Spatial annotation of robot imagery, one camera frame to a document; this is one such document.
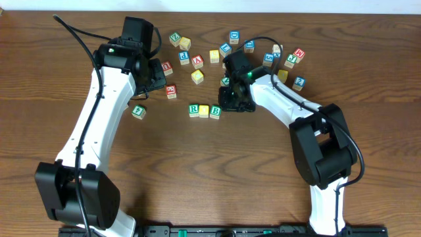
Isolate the green B letter block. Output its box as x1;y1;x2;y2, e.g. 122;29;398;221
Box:
209;105;222;119

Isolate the yellow O letter block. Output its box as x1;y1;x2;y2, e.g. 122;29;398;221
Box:
199;105;209;118

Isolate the green R letter block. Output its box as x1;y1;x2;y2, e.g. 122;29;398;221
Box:
189;104;199;118

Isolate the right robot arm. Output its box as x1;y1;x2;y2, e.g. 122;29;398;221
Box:
218;66;361;236

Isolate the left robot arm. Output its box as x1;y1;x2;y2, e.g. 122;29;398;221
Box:
35;43;166;236

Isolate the red U block left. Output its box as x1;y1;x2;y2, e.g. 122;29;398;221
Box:
161;61;174;76

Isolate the green V block centre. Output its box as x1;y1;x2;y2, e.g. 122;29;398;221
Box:
220;77;230;87

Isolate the green 4 number block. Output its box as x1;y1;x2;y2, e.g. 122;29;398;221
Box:
132;105;146;120

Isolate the blue P letter block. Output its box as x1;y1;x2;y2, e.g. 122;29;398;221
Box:
178;51;190;65

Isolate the yellow C letter block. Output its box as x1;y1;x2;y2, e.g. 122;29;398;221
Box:
191;69;204;84

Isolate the red A letter block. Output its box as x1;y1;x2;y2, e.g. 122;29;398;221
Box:
191;55;204;70

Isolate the green Z letter block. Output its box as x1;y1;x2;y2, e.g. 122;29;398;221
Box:
169;32;182;47

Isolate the yellow block beside Z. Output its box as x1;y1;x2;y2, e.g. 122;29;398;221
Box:
179;37;191;51

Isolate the blue 5 number block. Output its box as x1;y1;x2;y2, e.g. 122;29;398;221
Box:
262;53;274;67

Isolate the yellow S letter block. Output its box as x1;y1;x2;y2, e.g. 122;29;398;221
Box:
209;49;220;63

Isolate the blue L block upper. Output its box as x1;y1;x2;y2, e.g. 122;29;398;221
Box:
219;43;232;57

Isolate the blue D block right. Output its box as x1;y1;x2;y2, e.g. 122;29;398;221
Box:
244;40;255;53

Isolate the blue d block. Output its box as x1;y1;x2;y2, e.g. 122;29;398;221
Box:
229;31;239;45
244;40;255;53

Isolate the blue X letter block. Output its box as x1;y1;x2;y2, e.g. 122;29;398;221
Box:
272;44;283;59

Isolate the blue D block top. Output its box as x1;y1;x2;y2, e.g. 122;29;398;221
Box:
229;31;239;45

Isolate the blue 2 number block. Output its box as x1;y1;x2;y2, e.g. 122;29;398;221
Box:
292;76;306;91

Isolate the green J letter block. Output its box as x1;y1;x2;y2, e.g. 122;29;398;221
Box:
284;54;298;68

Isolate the red M letter block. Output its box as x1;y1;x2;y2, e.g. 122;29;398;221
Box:
293;48;305;63

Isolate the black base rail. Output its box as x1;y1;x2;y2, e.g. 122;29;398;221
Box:
58;224;389;237

